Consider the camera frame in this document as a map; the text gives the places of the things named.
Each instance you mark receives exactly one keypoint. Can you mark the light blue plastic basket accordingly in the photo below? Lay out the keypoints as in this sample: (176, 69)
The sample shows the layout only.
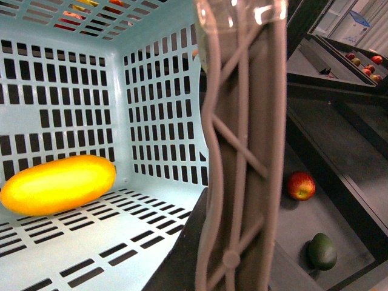
(185, 101)

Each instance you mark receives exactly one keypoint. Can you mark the yellow mango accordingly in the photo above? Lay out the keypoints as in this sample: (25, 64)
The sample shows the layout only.
(57, 186)

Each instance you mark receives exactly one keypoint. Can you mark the red yellow apple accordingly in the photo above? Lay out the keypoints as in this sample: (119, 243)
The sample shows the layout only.
(301, 186)

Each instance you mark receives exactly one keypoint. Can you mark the dark green avocado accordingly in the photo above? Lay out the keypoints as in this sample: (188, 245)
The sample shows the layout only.
(322, 252)

